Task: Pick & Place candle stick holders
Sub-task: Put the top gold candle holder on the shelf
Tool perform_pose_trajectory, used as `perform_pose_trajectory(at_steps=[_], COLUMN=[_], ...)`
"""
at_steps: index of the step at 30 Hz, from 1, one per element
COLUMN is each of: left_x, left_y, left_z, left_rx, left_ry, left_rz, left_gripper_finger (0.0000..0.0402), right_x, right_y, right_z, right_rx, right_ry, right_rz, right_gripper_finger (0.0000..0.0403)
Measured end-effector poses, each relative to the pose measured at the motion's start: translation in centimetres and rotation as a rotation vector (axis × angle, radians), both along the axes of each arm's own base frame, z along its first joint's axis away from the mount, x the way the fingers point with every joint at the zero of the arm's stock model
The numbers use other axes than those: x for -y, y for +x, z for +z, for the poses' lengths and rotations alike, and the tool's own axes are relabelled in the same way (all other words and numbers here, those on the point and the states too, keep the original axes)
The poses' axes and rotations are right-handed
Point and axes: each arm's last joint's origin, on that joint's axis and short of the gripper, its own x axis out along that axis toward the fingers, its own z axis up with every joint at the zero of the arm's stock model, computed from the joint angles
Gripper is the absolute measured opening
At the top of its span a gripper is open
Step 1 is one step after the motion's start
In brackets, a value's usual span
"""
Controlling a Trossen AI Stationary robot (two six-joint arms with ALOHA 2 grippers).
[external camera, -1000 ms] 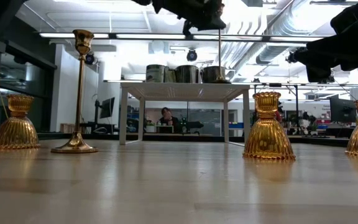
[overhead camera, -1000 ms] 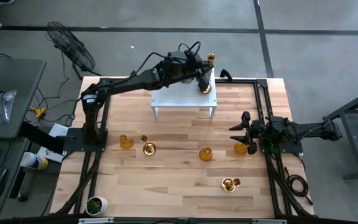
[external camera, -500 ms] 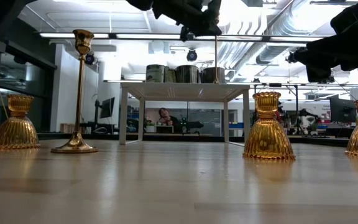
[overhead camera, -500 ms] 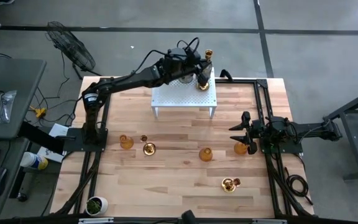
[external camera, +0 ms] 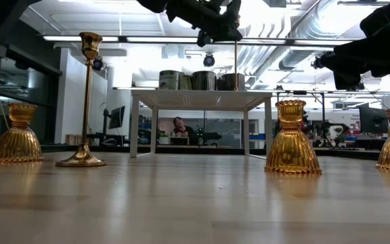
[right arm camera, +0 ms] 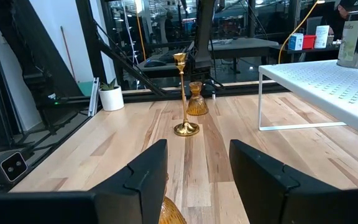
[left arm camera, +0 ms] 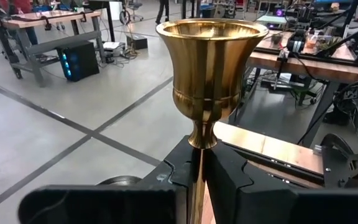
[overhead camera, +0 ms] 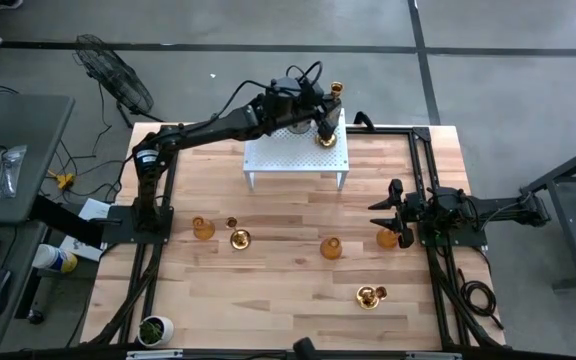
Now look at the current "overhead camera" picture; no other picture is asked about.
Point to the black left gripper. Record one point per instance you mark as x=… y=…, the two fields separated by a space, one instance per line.
x=318 y=102

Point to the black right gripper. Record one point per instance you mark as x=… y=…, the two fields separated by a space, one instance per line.
x=410 y=215

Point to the amber ribbed glass candle holder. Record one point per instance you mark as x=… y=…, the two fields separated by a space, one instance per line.
x=204 y=230
x=385 y=240
x=331 y=249

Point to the tall brass candlestick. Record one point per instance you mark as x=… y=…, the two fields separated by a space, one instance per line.
x=337 y=90

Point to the medium brass candlestick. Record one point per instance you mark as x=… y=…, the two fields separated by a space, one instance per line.
x=367 y=298

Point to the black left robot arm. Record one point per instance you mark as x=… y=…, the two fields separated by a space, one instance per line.
x=208 y=127

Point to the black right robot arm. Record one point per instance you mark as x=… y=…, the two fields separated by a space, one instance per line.
x=508 y=215

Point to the black hook clamp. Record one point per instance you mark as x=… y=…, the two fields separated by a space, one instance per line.
x=364 y=119

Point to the white perforated metal shelf riser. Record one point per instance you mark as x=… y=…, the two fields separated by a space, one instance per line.
x=293 y=157

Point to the silver aluminium extrusion bar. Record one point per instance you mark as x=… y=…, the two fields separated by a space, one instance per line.
x=155 y=354
x=433 y=356

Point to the black rounded object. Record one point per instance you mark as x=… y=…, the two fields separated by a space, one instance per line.
x=306 y=349

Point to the white paper sheet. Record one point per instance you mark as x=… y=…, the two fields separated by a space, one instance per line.
x=93 y=209

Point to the small plant in white pot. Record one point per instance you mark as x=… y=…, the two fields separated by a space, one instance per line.
x=156 y=331

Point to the black beam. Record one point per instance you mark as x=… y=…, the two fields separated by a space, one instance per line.
x=68 y=220

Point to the grey desk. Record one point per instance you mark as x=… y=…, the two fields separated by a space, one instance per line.
x=28 y=130
x=20 y=280

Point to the spray bottle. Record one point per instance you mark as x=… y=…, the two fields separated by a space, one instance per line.
x=53 y=257

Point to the clear plastic bag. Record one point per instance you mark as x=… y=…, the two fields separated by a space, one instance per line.
x=7 y=172

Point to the black caster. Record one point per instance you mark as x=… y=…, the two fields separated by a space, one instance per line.
x=35 y=316

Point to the black aluminium rig frame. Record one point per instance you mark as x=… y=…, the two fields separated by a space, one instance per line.
x=388 y=130

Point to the dark grey metal table frame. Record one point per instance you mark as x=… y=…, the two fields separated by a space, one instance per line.
x=575 y=240

